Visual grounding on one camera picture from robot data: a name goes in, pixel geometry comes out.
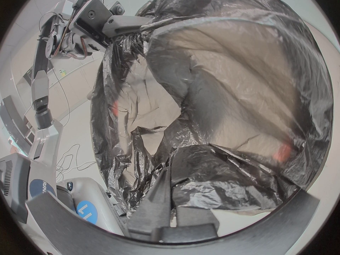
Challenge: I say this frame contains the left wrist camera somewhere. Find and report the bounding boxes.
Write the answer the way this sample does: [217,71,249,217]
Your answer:
[108,0,125,16]

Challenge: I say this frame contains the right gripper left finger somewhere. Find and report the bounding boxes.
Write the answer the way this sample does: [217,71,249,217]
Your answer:
[127,166,172,236]

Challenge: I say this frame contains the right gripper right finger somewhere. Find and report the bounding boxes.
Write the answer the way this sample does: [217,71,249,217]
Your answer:
[177,208,220,240]

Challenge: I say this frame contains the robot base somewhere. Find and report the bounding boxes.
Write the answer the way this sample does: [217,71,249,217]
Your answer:
[25,153,129,236]

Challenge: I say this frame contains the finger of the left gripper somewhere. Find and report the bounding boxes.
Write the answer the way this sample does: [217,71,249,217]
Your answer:
[102,15,152,37]

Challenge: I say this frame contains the black plastic bag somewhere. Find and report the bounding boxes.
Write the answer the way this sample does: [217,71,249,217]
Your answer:
[89,0,335,217]

